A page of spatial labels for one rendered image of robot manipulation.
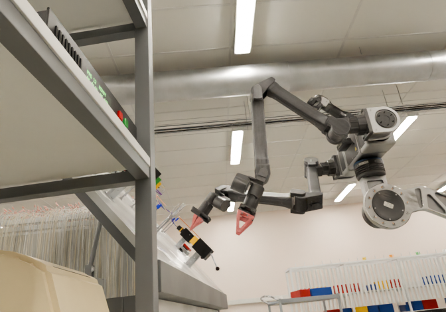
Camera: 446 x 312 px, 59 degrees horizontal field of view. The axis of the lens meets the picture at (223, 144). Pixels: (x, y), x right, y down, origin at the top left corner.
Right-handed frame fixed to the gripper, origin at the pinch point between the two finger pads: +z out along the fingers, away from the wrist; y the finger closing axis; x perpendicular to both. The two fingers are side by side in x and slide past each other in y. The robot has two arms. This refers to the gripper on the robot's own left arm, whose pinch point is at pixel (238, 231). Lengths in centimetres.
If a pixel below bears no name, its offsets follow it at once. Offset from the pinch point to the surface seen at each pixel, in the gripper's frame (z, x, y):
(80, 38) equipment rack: -13, -52, 70
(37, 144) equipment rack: 20, -33, 87
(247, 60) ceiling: -217, -74, -197
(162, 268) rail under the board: 28, -8, 63
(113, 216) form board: 22, -23, 63
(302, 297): -42, 89, -397
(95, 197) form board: 20, -30, 63
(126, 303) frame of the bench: 37, -12, 64
